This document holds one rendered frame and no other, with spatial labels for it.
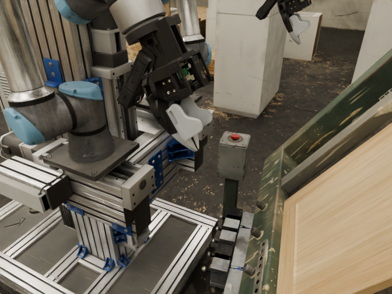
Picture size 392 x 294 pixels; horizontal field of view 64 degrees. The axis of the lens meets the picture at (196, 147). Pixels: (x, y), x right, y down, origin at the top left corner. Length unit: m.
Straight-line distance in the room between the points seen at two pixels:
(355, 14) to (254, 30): 5.95
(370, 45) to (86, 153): 4.16
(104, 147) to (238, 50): 2.60
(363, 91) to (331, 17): 7.95
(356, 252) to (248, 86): 2.92
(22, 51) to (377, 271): 0.90
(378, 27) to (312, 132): 3.49
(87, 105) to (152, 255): 1.06
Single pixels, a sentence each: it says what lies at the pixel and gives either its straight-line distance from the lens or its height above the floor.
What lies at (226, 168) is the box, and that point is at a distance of 1.36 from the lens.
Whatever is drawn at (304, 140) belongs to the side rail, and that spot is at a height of 0.97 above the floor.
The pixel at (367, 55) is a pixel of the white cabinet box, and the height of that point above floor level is 0.48.
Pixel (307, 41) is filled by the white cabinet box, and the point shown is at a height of 0.31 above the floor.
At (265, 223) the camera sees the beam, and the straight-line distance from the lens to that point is 1.05.
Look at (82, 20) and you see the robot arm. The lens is 0.62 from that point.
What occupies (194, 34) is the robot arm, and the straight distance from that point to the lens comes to 1.43.
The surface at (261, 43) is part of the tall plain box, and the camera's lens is 3.37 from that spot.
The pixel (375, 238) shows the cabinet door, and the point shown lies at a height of 1.12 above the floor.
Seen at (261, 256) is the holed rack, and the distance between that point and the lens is 0.94.
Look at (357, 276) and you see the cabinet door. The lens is 0.71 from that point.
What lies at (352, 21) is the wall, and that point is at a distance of 9.15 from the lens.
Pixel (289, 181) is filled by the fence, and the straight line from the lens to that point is 1.14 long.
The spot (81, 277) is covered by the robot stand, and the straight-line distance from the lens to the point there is 1.81.
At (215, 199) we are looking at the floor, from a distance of 2.45.
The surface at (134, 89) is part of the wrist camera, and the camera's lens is 0.54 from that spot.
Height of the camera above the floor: 1.60
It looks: 31 degrees down
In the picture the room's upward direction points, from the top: straight up
